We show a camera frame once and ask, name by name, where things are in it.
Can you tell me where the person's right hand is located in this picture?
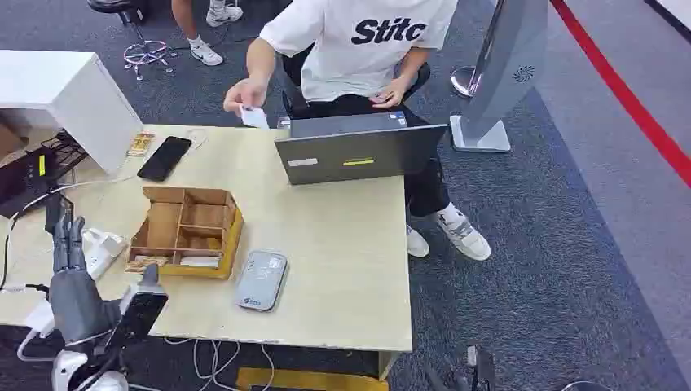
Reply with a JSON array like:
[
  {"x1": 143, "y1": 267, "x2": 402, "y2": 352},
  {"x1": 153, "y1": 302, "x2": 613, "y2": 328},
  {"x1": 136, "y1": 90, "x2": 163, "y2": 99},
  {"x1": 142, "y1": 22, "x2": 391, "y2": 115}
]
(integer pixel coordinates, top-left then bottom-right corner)
[{"x1": 223, "y1": 77, "x2": 269, "y2": 116}]

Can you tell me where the person's left hand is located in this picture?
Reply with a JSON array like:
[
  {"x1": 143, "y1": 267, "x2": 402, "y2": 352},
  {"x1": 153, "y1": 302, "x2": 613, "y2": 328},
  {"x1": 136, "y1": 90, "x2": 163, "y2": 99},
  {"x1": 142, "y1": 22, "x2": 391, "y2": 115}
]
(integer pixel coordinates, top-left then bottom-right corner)
[{"x1": 371, "y1": 77, "x2": 412, "y2": 110}]

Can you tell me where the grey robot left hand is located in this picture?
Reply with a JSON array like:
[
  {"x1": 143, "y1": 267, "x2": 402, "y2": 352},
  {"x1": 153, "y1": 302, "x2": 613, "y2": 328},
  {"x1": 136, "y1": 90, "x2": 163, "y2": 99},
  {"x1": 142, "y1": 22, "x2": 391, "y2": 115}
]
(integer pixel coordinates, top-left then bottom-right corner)
[{"x1": 48, "y1": 213, "x2": 169, "y2": 353}]

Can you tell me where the black office chair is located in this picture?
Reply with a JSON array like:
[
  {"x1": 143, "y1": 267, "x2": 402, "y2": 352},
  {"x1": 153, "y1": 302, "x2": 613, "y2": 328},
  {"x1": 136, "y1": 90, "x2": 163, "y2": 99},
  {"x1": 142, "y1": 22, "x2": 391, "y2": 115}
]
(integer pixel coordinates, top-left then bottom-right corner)
[{"x1": 279, "y1": 45, "x2": 433, "y2": 121}]

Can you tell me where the seated person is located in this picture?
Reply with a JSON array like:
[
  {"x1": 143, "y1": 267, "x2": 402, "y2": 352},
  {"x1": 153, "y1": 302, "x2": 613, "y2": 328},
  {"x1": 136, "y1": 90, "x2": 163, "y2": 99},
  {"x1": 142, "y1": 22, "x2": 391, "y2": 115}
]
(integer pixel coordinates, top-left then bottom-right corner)
[{"x1": 223, "y1": 0, "x2": 492, "y2": 263}]

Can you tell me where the white power strip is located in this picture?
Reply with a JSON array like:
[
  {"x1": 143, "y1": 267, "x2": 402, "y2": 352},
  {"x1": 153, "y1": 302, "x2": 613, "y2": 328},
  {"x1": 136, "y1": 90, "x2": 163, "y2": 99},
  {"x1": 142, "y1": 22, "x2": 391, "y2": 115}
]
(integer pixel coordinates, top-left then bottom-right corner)
[{"x1": 79, "y1": 227, "x2": 129, "y2": 280}]

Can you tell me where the grey laptop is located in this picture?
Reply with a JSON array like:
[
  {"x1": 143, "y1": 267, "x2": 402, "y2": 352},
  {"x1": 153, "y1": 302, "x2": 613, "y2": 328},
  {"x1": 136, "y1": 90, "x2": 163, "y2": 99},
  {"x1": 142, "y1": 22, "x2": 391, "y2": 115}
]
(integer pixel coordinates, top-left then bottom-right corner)
[{"x1": 273, "y1": 111, "x2": 450, "y2": 187}]

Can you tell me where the chrome stanchion base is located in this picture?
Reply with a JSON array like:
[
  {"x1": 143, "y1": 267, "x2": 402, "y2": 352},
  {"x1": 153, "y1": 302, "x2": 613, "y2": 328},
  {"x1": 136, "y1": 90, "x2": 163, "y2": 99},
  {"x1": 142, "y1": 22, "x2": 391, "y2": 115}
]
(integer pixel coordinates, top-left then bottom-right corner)
[{"x1": 450, "y1": 65, "x2": 486, "y2": 99}]

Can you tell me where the standing person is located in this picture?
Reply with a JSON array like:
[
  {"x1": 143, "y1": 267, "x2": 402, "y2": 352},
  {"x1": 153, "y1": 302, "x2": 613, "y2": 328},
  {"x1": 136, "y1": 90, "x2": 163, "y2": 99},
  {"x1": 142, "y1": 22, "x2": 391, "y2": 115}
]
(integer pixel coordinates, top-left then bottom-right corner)
[{"x1": 170, "y1": 0, "x2": 244, "y2": 68}]

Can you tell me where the black power adapter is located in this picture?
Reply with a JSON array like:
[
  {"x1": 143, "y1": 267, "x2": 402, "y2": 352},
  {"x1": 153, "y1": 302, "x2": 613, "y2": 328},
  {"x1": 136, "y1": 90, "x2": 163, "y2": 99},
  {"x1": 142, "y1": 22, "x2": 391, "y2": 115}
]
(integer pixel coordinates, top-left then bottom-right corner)
[{"x1": 43, "y1": 193, "x2": 76, "y2": 236}]

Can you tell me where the black smartphone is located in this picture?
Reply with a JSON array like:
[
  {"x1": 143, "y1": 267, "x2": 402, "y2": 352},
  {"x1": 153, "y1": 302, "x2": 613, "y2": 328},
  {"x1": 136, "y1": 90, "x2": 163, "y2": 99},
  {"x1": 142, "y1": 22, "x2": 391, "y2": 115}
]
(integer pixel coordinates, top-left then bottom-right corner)
[{"x1": 136, "y1": 135, "x2": 193, "y2": 183}]

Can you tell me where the black stool with chrome base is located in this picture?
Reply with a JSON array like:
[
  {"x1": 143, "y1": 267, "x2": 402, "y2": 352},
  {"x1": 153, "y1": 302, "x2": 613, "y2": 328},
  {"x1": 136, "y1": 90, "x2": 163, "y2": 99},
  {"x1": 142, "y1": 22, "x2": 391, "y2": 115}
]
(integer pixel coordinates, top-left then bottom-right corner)
[{"x1": 86, "y1": 0, "x2": 180, "y2": 82}]

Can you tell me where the grey standing display panel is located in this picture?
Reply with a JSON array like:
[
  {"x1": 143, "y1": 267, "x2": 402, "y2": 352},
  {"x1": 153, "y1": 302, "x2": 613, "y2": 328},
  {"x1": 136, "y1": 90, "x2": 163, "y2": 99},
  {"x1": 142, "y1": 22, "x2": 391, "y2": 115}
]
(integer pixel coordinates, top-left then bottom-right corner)
[{"x1": 449, "y1": 0, "x2": 550, "y2": 154}]

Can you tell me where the orange printed card stack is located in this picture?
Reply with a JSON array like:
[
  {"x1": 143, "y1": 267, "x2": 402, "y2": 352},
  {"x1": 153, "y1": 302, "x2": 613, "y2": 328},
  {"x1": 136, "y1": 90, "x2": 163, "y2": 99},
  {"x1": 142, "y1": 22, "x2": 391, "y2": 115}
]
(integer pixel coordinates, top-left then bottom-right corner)
[{"x1": 125, "y1": 132, "x2": 156, "y2": 158}]

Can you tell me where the plain white card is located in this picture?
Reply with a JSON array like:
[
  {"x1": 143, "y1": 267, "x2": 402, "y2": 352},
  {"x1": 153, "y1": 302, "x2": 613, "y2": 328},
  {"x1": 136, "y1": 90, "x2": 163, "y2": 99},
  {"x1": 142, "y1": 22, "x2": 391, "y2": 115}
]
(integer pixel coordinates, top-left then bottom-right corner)
[{"x1": 179, "y1": 256, "x2": 222, "y2": 270}]

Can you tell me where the wooden card box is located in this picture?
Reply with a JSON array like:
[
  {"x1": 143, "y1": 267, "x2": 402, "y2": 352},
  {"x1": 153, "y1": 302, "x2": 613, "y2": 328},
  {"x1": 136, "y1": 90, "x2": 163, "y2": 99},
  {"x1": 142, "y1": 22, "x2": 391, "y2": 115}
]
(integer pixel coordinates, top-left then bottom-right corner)
[{"x1": 124, "y1": 185, "x2": 245, "y2": 280}]

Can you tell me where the black electronic device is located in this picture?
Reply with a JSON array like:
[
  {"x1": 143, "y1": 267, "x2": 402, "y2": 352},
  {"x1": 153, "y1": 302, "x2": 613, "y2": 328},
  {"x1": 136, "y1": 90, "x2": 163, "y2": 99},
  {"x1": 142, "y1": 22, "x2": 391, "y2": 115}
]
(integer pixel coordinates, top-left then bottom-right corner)
[{"x1": 0, "y1": 144, "x2": 61, "y2": 220}]

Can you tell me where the white cabinet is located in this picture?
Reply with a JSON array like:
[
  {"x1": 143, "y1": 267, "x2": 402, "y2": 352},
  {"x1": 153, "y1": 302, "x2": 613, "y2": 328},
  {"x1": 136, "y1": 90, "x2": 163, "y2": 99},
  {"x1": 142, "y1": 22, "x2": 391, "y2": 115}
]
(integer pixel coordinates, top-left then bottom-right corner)
[{"x1": 0, "y1": 49, "x2": 145, "y2": 175}]

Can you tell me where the grey card reader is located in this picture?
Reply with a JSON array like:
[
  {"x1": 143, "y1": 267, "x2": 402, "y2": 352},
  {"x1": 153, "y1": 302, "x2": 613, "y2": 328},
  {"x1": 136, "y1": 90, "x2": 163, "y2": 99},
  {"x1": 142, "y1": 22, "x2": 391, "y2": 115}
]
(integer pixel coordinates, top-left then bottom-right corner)
[{"x1": 234, "y1": 248, "x2": 289, "y2": 313}]

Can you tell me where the yellow board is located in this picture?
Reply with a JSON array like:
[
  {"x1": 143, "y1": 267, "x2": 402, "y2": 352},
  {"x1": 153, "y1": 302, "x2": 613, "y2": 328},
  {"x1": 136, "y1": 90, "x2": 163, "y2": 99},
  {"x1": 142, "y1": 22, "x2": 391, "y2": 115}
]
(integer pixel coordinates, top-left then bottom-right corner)
[{"x1": 235, "y1": 367, "x2": 390, "y2": 391}]

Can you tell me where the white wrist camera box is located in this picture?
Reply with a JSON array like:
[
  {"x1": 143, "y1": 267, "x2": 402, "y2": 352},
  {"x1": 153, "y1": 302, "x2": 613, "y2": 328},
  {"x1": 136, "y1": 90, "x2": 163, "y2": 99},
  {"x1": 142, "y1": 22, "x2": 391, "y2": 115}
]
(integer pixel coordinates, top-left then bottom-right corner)
[{"x1": 24, "y1": 299, "x2": 57, "y2": 340}]

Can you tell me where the grey cable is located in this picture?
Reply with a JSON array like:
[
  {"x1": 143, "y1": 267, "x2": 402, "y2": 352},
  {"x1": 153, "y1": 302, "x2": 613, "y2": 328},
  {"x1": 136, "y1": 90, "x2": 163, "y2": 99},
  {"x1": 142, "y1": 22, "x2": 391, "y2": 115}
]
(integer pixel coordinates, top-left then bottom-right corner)
[{"x1": 0, "y1": 174, "x2": 137, "y2": 292}]

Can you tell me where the white cable bundle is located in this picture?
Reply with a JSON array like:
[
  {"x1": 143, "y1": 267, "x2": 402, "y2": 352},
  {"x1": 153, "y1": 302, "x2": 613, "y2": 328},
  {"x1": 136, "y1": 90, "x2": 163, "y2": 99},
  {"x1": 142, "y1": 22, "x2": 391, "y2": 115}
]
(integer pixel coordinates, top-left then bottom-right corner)
[{"x1": 161, "y1": 338, "x2": 277, "y2": 391}]

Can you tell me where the black wire rack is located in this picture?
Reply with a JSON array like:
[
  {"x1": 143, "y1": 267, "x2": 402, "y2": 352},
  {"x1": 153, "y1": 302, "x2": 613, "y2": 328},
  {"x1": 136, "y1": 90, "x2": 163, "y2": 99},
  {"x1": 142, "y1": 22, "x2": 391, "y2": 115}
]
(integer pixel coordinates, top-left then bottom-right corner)
[{"x1": 40, "y1": 129, "x2": 89, "y2": 180}]

